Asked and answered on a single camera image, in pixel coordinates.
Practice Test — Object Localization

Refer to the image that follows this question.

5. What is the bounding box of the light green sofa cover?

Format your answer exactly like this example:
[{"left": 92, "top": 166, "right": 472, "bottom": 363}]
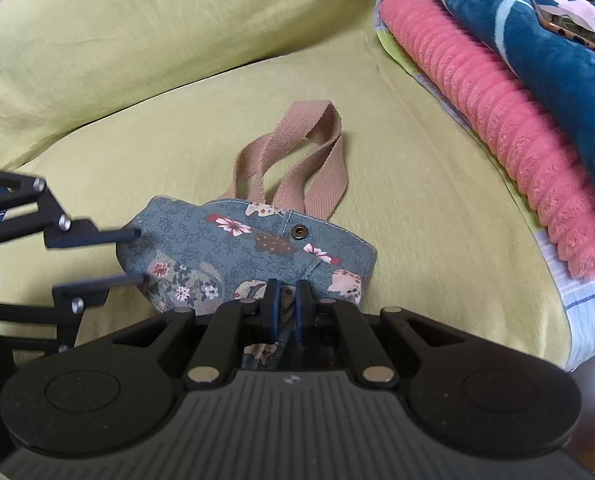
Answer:
[{"left": 0, "top": 0, "right": 572, "bottom": 365}]

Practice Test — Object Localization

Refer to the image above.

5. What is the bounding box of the cat print denim tote bag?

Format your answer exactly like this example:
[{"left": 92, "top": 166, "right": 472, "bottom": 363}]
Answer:
[{"left": 116, "top": 101, "right": 377, "bottom": 370}]

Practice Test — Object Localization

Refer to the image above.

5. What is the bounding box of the smartphone with patterned case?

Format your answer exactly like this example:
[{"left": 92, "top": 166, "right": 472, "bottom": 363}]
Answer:
[{"left": 531, "top": 0, "right": 595, "bottom": 52}]

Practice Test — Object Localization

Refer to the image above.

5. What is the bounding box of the blue patterned folded blanket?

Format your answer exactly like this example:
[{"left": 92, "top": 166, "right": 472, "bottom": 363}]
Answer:
[{"left": 439, "top": 0, "right": 595, "bottom": 185}]

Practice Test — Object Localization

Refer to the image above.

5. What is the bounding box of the pastel patchwork sheet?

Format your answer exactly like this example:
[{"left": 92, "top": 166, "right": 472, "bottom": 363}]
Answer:
[{"left": 375, "top": 0, "right": 595, "bottom": 370}]

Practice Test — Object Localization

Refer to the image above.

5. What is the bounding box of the pink ribbed folded blanket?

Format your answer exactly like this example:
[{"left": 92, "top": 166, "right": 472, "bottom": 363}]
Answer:
[{"left": 379, "top": 0, "right": 595, "bottom": 278}]

